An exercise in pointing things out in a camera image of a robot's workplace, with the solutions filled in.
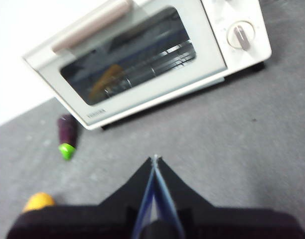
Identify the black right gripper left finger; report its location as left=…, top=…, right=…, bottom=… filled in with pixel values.
left=6, top=156, right=155, bottom=239

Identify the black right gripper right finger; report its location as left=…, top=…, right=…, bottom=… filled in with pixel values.
left=156, top=157, right=305, bottom=239

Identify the cream oven dial knob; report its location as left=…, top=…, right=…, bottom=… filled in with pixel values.
left=226, top=20, right=257, bottom=49

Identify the yellow toy corn cob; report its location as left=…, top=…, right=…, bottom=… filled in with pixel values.
left=22, top=192, right=55, bottom=213

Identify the metal wire oven rack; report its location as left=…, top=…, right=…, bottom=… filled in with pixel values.
left=102, top=41, right=197, bottom=99

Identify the purple toy eggplant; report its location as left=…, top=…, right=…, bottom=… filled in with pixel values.
left=57, top=114, right=79, bottom=161

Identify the glass oven door with handle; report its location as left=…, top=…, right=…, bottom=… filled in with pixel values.
left=22, top=0, right=228, bottom=131

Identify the cream white toaster oven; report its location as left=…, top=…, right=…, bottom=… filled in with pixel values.
left=22, top=0, right=273, bottom=132

